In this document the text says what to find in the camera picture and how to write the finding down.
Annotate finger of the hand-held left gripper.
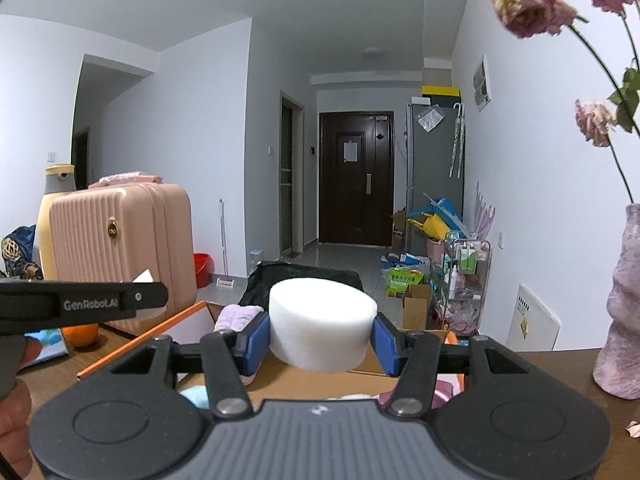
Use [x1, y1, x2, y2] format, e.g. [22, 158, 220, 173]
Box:
[0, 281, 169, 335]

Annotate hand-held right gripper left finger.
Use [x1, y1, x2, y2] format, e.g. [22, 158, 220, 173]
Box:
[97, 312, 273, 420]

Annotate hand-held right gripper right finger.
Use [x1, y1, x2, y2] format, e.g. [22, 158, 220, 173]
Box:
[371, 312, 533, 418]

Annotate white tissue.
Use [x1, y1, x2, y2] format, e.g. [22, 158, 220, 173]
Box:
[132, 270, 171, 323]

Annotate white foam cylinder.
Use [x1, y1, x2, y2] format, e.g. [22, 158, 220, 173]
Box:
[268, 277, 378, 373]

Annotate printed cardboard box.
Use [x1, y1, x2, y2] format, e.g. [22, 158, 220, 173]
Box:
[77, 300, 466, 411]

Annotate light blue plush toy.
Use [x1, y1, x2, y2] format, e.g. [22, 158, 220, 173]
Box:
[177, 385, 211, 411]

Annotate person's left hand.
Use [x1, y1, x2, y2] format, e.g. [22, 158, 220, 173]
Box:
[0, 339, 44, 472]

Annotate orange fruit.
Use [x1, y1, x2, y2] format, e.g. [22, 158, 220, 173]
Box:
[61, 323, 100, 349]

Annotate purple fluffy towel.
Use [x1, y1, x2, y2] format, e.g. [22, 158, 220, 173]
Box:
[214, 304, 266, 333]

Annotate blue tissue pack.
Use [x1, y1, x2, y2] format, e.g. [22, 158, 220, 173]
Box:
[22, 329, 71, 361]

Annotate small open cardboard box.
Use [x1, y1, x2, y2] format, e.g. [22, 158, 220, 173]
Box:
[400, 284, 433, 329]

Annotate green printed bag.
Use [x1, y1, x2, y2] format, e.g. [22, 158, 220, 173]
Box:
[387, 266, 426, 298]

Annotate white mop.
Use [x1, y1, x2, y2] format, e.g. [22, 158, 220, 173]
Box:
[218, 198, 236, 289]

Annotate pink ribbed suitcase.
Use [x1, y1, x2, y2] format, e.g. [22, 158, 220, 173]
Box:
[48, 182, 195, 338]

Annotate pink satin scrunchie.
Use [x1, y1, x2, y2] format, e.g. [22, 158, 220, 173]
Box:
[378, 379, 456, 411]

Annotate black bag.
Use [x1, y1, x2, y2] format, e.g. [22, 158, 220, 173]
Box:
[239, 260, 365, 308]

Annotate blue white floor packs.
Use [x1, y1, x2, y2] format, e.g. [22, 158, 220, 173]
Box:
[381, 252, 431, 273]

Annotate dark blue patterned bag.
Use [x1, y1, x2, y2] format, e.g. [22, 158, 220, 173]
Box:
[0, 225, 42, 282]

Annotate red bucket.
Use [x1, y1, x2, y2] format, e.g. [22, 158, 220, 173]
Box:
[193, 252, 212, 288]

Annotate metal trolley rack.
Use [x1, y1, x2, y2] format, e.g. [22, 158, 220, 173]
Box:
[431, 239, 493, 336]

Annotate brown cardboard carton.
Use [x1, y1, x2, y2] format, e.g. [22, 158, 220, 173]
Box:
[391, 209, 408, 251]

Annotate yellow shopping bag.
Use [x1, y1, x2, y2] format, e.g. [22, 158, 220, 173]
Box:
[407, 213, 451, 241]

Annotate pink folded cloth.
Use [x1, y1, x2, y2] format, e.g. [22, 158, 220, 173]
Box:
[89, 172, 164, 191]

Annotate yellow thermos jug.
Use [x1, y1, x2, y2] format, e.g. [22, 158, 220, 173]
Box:
[36, 164, 77, 281]

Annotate white leaning board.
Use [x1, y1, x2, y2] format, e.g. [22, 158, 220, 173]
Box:
[506, 284, 563, 352]

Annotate blue folded board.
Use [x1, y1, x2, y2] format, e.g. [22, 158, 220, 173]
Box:
[424, 192, 468, 238]

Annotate dark wooden entrance door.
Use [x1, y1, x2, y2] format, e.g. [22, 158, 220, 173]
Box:
[319, 111, 395, 247]

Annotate dark side doorway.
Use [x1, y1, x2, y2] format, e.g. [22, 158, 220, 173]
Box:
[279, 91, 306, 258]

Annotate grey refrigerator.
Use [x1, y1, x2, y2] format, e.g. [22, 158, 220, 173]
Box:
[405, 101, 466, 256]

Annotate folded clear umbrella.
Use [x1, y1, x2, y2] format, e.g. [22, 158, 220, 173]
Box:
[449, 102, 467, 179]

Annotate clear plastic bag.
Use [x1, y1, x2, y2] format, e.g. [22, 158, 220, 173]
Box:
[417, 106, 445, 133]

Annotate purple textured vase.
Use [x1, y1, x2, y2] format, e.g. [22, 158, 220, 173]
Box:
[592, 203, 640, 400]

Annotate yellow black box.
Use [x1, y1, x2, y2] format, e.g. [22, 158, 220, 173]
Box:
[421, 85, 463, 106]

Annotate bunch of dried pink roses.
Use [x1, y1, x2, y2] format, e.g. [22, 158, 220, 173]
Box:
[492, 0, 640, 206]

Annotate purple wall decoration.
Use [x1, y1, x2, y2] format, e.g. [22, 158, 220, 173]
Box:
[472, 180, 498, 241]

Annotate white wall panel box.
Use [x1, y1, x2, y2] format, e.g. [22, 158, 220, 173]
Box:
[472, 53, 493, 112]

